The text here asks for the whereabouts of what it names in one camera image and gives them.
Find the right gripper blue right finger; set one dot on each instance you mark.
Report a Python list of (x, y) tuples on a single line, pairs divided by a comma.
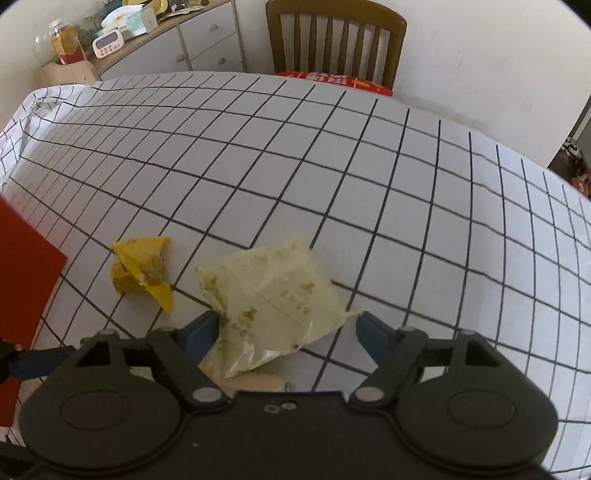
[(397, 353)]

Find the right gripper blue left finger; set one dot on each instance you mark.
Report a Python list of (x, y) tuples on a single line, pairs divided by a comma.
[(179, 353)]

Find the clear small candy packet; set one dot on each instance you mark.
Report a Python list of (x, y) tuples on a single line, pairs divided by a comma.
[(254, 382)]

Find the yellow snack packet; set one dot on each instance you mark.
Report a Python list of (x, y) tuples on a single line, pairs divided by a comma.
[(139, 268)]

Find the pale green-flecked snack bag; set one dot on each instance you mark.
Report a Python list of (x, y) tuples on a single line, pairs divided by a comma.
[(271, 301)]

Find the red and white cardboard box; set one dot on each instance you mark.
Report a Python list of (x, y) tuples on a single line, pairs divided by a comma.
[(30, 268)]

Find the white black grid tablecloth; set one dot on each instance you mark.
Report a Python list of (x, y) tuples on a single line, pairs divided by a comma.
[(417, 219)]

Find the white sneakers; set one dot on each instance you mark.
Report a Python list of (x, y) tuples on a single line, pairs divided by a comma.
[(571, 148)]

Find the red chair cushion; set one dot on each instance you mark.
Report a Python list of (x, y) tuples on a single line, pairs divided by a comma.
[(341, 80)]

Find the wooden side cabinet with drawers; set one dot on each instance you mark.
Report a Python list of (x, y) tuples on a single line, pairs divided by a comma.
[(205, 40)]

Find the wooden chair behind table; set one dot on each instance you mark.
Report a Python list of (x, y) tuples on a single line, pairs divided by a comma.
[(361, 38)]

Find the pink digital timer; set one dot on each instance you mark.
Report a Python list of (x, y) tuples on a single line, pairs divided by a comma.
[(108, 43)]

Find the orange drink bottle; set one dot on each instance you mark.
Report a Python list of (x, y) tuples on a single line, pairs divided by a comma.
[(66, 43)]

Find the tissue box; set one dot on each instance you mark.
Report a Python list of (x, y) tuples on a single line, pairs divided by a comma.
[(130, 20)]

